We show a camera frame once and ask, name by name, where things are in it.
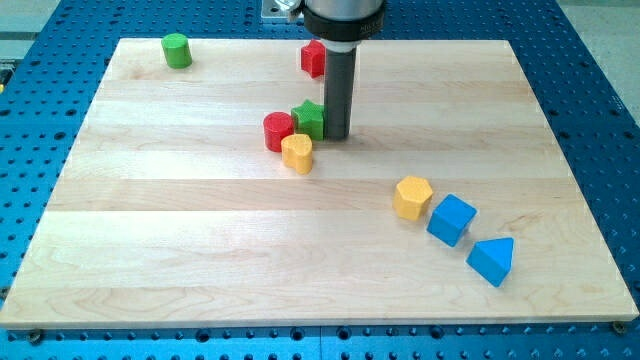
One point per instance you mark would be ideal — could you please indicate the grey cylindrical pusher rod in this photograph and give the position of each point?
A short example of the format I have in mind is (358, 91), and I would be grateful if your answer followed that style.
(338, 93)

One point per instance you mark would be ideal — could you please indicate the green star block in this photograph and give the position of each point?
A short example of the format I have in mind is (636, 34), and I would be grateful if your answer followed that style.
(308, 119)

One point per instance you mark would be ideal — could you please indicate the red star block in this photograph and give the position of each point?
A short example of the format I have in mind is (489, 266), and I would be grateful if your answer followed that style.
(312, 56)

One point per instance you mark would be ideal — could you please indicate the yellow heart block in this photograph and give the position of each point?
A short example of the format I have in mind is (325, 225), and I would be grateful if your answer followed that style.
(297, 153)

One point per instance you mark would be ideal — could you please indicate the blue triangle block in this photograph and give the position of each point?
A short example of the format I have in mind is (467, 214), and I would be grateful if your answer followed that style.
(492, 259)

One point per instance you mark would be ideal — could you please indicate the red cylinder block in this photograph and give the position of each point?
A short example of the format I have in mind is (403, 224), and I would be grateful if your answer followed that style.
(277, 126)

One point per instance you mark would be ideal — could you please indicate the yellow hexagon block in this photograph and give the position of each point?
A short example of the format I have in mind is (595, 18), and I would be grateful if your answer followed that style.
(412, 196)

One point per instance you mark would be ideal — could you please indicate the green cylinder block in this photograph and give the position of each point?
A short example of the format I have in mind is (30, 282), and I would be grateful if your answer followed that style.
(176, 50)

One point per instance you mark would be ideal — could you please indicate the blue cube block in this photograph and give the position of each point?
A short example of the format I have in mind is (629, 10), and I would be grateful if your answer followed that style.
(451, 219)

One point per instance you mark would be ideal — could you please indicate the light wooden board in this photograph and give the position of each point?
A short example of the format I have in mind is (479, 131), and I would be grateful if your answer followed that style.
(171, 212)

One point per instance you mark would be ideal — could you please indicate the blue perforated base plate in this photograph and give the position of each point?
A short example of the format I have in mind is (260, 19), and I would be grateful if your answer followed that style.
(52, 88)

